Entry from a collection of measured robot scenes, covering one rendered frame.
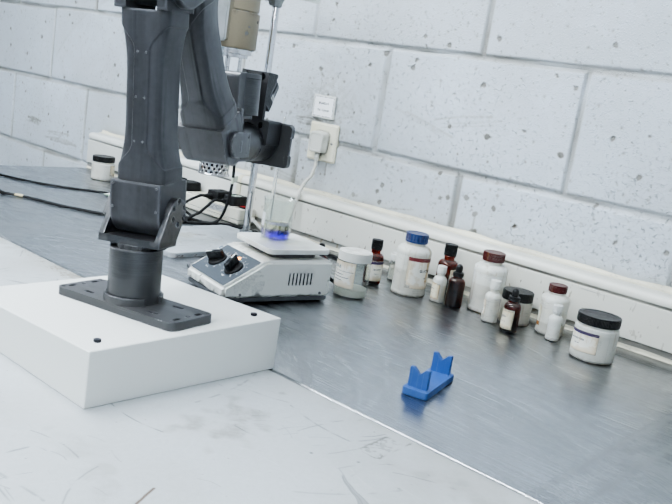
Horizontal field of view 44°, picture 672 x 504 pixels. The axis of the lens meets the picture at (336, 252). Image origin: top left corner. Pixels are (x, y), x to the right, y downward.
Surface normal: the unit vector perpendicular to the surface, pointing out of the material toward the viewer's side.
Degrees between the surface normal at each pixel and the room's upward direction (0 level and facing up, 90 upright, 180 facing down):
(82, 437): 0
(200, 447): 0
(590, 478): 0
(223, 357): 90
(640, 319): 90
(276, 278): 90
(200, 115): 119
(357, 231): 90
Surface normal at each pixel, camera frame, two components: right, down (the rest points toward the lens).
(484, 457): 0.15, -0.97
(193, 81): -0.33, 0.59
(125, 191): -0.33, 0.20
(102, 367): 0.73, 0.25
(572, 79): -0.66, 0.05
